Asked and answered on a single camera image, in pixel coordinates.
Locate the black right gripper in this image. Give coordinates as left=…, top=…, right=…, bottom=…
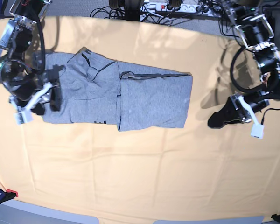
left=13, top=82, right=62, bottom=116

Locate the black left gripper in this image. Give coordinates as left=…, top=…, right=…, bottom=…
left=208, top=94, right=269, bottom=128

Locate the grey t-shirt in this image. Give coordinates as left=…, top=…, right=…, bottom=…
left=42, top=48, right=193, bottom=131

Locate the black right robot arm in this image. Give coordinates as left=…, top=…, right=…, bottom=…
left=0, top=0, right=61, bottom=118

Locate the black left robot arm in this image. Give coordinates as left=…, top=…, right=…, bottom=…
left=208, top=0, right=280, bottom=129

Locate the yellow table cloth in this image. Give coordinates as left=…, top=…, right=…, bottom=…
left=0, top=16, right=280, bottom=224

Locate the white power strip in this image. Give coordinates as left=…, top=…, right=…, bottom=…
left=141, top=2, right=222, bottom=18

